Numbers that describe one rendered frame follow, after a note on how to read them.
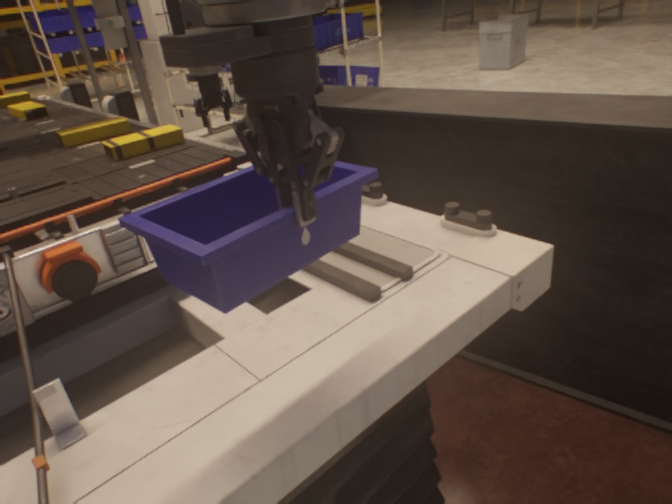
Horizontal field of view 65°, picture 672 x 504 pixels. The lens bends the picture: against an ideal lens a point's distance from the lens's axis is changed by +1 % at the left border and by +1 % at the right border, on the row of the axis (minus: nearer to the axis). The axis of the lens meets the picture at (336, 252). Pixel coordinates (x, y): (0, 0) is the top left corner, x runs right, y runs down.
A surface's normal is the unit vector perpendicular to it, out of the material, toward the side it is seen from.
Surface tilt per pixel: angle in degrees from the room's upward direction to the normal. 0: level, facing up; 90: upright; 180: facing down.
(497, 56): 90
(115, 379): 0
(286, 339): 0
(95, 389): 0
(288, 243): 95
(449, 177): 90
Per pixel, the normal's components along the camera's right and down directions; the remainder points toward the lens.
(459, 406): -0.11, -0.88
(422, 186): -0.62, 0.43
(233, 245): 0.73, 0.25
